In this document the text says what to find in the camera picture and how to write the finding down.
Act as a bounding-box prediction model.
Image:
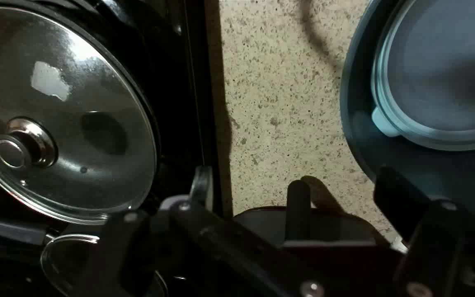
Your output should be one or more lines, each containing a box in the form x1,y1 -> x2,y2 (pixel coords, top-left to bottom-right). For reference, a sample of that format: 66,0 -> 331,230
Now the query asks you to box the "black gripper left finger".
77,164 -> 326,297

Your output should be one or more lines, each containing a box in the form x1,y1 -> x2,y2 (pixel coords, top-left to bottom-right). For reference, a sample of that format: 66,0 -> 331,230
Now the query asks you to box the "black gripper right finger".
372,165 -> 475,297

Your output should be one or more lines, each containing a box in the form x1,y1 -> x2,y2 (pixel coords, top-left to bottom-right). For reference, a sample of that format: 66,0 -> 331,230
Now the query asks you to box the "blue bowl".
339,0 -> 475,221

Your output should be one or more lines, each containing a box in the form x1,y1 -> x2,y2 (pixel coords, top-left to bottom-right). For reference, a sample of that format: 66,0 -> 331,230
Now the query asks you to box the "glass pan lid steel knob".
0,5 -> 160,226

